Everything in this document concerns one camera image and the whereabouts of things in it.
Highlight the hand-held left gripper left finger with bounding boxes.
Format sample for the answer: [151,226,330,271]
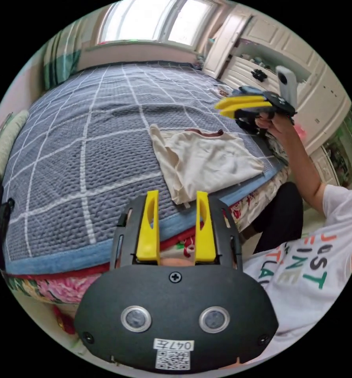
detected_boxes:
[136,190,161,264]

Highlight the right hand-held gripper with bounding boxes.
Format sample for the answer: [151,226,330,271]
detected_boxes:
[215,86,297,137]

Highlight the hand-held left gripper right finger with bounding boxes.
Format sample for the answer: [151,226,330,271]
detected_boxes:
[194,191,216,265]

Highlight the person's right forearm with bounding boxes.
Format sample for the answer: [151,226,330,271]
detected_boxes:
[270,130,328,214]

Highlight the white tank top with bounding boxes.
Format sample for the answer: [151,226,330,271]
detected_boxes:
[149,124,265,205]

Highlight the person's right hand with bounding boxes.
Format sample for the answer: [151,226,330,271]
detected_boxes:
[255,113,297,141]

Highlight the white cupboard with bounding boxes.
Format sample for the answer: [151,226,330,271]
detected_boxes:
[201,5,352,155]

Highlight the person's body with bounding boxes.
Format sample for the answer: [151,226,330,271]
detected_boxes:
[243,181,352,364]

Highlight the bed with grey checked quilt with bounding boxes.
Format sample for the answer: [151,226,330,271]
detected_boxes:
[0,60,292,305]

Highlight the window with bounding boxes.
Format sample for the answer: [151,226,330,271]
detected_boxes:
[97,0,221,47]

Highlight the light green pillow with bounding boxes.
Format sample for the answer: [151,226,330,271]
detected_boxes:
[0,109,30,178]

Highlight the green checked curtain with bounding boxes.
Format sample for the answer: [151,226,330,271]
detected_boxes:
[42,20,85,90]

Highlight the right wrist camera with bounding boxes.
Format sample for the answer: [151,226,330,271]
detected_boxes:
[276,66,298,110]

